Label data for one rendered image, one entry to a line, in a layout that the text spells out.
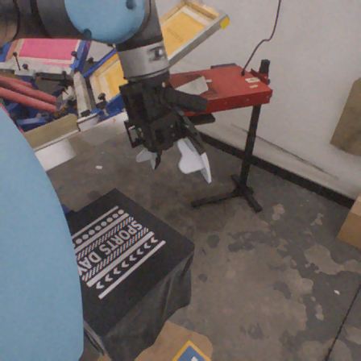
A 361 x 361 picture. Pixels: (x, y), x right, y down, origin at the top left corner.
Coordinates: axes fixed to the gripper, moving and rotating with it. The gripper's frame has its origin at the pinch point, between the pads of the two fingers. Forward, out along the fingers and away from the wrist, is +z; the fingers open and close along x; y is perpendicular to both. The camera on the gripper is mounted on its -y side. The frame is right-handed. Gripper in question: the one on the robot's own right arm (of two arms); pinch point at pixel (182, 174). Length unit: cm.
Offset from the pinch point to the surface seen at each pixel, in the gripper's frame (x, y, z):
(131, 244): -44, -6, 43
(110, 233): -54, -4, 40
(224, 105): -70, -107, 24
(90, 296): -39, 17, 45
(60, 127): -74, -10, -1
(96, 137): -14.7, 7.3, -9.7
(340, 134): -33, -194, 77
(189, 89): -14.8, -22.4, -10.4
